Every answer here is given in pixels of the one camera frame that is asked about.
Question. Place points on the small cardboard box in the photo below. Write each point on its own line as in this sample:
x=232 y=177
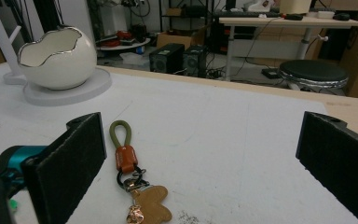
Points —
x=174 y=39

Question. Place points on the round white platform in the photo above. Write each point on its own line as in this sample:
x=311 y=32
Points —
x=122 y=46

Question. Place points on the small black computer tower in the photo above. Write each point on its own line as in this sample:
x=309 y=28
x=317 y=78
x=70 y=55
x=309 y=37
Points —
x=195 y=60

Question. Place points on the white foam mat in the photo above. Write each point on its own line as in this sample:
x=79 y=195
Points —
x=205 y=133

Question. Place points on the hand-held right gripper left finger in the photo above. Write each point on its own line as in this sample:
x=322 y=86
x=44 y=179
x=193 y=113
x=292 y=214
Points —
x=65 y=174

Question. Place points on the white egg-shaped bowl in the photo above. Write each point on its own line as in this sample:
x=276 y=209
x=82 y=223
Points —
x=68 y=68

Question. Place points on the flat black box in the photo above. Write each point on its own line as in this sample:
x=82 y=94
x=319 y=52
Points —
x=270 y=73

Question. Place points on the beige desk with white legs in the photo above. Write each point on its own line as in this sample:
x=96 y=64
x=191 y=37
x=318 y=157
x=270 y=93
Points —
x=292 y=22

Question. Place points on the large black computer tower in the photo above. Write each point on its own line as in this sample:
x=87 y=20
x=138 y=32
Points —
x=166 y=59

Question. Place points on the black round stool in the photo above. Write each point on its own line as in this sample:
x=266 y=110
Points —
x=312 y=73

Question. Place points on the black keyboard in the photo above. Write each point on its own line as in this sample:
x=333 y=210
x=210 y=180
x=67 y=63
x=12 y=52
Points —
x=245 y=14

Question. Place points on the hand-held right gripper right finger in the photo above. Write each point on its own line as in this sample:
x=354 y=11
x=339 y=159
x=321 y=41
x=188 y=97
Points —
x=338 y=161

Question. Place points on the cream box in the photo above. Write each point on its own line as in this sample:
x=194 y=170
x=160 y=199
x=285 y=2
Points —
x=295 y=6

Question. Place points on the white eggshell-shaped bowl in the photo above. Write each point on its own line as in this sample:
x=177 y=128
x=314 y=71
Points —
x=74 y=93

